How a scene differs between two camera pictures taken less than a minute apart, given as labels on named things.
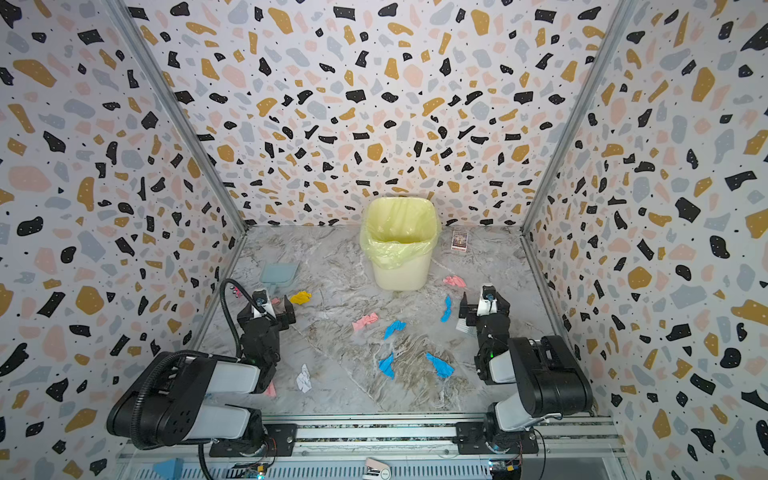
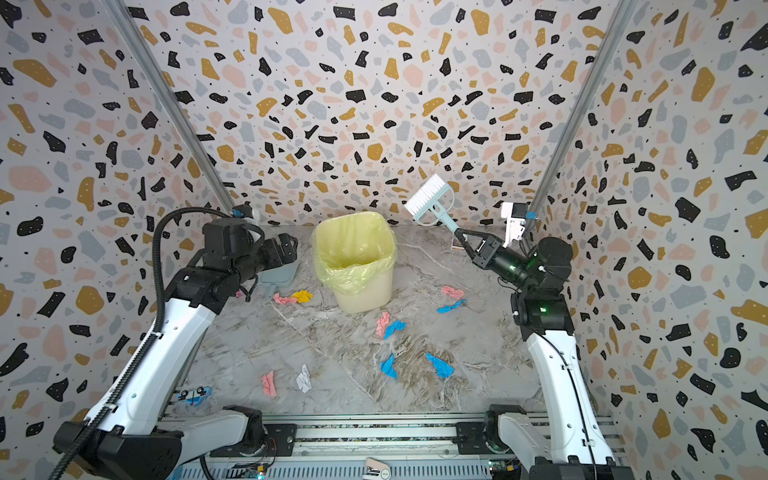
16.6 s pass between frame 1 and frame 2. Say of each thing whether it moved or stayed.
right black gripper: moved
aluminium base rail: stayed
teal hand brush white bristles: moved
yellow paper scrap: stayed
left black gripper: moved
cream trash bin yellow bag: moved
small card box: stayed
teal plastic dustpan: stayed
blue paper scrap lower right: stayed
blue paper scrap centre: stayed
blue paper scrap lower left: stayed
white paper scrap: stayed
